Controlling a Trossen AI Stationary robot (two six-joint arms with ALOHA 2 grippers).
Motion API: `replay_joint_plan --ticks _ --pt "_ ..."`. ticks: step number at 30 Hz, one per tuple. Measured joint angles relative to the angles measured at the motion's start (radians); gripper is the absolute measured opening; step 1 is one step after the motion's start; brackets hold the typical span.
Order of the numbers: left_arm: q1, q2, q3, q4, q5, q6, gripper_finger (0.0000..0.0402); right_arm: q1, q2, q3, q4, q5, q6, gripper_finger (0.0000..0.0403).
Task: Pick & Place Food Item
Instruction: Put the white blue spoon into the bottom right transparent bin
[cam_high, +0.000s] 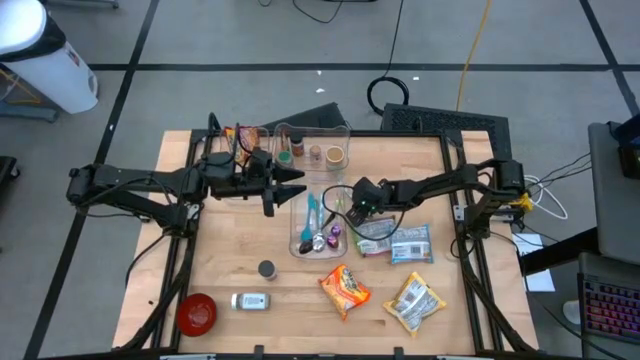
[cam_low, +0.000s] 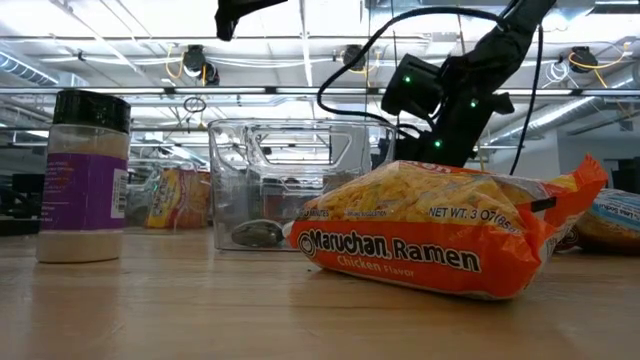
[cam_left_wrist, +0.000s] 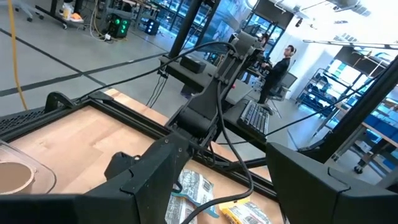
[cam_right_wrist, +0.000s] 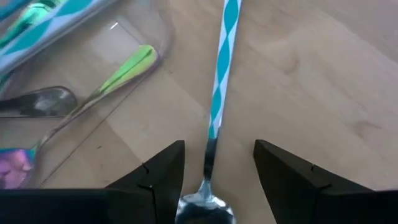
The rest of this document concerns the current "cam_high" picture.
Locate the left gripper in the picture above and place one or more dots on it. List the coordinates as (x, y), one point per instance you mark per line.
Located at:
(220, 175)

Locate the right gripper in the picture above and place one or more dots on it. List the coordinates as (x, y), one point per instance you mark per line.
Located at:
(372, 194)

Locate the purple iridescent spoon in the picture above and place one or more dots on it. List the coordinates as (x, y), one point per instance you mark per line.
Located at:
(336, 230)

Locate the green lid herb jar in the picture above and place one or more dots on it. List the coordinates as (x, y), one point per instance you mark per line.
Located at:
(285, 158)

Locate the small cork lid jar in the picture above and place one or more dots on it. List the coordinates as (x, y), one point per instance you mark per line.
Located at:
(315, 151)

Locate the brown food pouch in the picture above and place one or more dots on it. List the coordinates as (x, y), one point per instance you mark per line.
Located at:
(283, 140)

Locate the silver spoon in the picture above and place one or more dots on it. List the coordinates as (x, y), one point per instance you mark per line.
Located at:
(319, 244)

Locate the teal plastic spoon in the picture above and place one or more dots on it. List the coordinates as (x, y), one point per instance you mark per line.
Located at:
(306, 234)

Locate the tan lid white canister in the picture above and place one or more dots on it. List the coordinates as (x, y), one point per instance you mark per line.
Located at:
(334, 156)

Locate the Maruchan roast beef ramen pack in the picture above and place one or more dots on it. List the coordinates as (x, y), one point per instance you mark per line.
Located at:
(250, 137)

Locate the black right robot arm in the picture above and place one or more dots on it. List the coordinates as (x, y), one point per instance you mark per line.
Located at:
(440, 184)

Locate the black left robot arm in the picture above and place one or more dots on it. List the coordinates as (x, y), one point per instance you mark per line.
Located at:
(130, 177)

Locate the green white ramen pack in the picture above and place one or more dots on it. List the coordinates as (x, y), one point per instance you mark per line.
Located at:
(375, 242)

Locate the clear plastic bin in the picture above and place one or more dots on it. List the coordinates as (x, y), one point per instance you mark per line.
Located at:
(320, 135)
(297, 225)
(218, 142)

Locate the blue white ramen pack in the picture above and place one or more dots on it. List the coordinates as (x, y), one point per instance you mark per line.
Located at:
(411, 243)

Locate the black angled panel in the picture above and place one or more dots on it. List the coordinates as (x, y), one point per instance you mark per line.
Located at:
(315, 117)

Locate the orange ramen noodle pack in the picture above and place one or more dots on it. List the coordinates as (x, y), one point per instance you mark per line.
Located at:
(345, 290)

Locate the dark spice jar grey lid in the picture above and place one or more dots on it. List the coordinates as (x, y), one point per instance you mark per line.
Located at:
(266, 270)

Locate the yellow ramen noodle pack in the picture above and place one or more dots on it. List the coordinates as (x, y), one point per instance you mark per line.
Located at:
(414, 302)

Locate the white labelled spice jar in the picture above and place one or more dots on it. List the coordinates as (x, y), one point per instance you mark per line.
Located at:
(250, 301)

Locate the grey power strip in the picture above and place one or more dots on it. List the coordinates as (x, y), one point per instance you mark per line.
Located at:
(502, 215)

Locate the red bowl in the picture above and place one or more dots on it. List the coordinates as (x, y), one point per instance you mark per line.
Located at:
(196, 314)

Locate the yellow connector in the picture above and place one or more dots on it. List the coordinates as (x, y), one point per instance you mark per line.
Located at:
(523, 202)

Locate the white paper sheet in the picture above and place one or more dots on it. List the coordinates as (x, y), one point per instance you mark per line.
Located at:
(542, 282)

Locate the black desk beam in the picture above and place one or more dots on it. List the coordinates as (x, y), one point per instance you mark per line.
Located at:
(555, 252)

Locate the white mouse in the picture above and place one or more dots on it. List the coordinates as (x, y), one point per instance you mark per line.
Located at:
(571, 311)

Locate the white trash bin black bag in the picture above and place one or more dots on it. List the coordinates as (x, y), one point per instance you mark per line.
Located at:
(50, 75)

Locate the grey-legged wooden desk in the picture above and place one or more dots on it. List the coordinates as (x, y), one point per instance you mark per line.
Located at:
(30, 112)

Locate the grey standing desk base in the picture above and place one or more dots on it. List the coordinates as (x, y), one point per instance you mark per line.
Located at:
(85, 3)

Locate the backlit keyboard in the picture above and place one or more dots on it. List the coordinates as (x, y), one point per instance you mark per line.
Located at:
(612, 310)

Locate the black device on desk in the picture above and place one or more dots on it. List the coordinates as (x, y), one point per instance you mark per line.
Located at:
(631, 150)

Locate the black aluminium rig frame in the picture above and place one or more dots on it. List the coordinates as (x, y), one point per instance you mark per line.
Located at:
(365, 134)

